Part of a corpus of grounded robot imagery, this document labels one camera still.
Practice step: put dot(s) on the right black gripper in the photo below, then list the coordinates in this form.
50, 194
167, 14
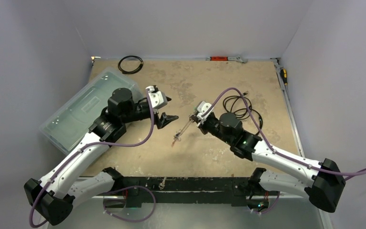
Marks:
198, 121

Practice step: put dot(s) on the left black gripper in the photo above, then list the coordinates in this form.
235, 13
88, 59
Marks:
163, 119

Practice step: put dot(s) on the silver key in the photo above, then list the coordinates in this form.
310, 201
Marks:
162, 183

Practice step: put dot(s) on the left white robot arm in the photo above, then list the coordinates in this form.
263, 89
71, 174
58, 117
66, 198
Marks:
55, 194

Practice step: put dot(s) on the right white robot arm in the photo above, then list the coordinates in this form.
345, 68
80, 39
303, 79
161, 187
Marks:
319, 182

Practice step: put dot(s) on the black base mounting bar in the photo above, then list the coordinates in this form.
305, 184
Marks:
235, 191

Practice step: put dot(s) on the yellow black screwdriver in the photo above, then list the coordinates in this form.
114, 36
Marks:
283, 75

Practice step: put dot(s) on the clear plastic storage box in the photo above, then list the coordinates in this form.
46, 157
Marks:
67, 126

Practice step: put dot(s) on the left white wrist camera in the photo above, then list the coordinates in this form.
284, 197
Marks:
157, 98

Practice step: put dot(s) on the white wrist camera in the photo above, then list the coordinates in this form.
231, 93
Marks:
157, 98
203, 110

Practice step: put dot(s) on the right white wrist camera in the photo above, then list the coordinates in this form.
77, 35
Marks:
203, 110

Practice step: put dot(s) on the red handled adjustable wrench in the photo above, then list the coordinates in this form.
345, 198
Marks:
227, 58

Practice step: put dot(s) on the aluminium frame rail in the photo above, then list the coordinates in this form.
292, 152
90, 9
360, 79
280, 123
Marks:
284, 89

